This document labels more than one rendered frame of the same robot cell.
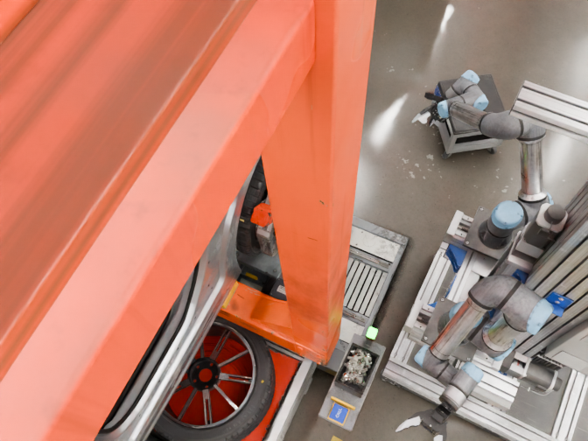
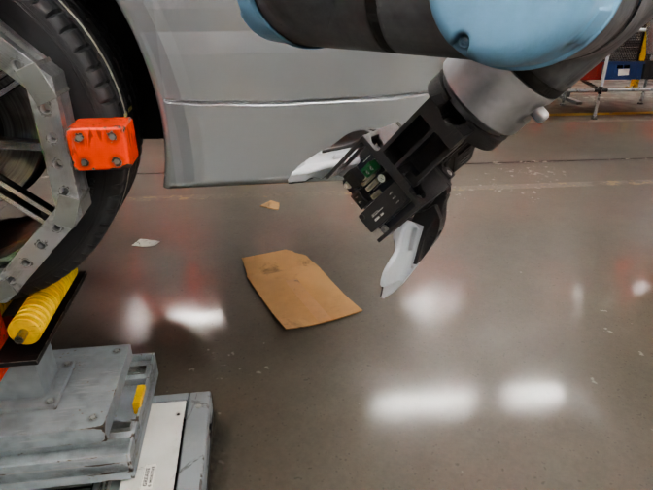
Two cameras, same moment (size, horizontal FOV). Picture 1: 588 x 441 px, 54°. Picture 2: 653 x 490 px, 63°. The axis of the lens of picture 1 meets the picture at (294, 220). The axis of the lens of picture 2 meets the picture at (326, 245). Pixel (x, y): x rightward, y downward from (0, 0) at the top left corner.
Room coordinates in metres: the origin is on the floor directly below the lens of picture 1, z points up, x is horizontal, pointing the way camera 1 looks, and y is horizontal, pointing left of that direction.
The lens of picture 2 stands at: (1.31, -1.05, 1.09)
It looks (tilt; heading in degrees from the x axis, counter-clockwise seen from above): 26 degrees down; 51
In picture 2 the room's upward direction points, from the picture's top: straight up
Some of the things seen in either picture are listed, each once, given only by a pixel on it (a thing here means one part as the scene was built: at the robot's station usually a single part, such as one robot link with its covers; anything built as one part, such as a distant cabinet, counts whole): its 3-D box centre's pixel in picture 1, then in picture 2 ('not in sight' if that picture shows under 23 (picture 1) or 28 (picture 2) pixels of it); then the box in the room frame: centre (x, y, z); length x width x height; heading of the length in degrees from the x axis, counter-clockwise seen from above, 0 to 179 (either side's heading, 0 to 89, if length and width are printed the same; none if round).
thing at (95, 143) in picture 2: not in sight; (103, 143); (1.56, -0.15, 0.85); 0.09 x 0.08 x 0.07; 149
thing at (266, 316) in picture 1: (251, 304); not in sight; (0.83, 0.24, 0.69); 0.52 x 0.17 x 0.35; 59
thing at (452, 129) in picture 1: (466, 117); not in sight; (2.10, -1.17, 0.17); 0.43 x 0.36 x 0.34; 3
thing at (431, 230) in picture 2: not in sight; (417, 217); (1.65, -0.76, 0.90); 0.05 x 0.02 x 0.09; 108
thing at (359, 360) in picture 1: (356, 370); not in sight; (0.52, -0.22, 0.51); 0.20 x 0.14 x 0.13; 148
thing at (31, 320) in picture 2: not in sight; (46, 297); (1.44, 0.03, 0.51); 0.29 x 0.06 x 0.06; 59
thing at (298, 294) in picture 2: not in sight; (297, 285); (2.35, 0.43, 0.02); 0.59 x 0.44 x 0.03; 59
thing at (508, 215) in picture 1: (506, 218); not in sight; (1.01, -0.92, 0.98); 0.13 x 0.12 x 0.14; 105
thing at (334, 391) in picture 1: (353, 381); not in sight; (0.49, -0.20, 0.44); 0.43 x 0.17 x 0.03; 149
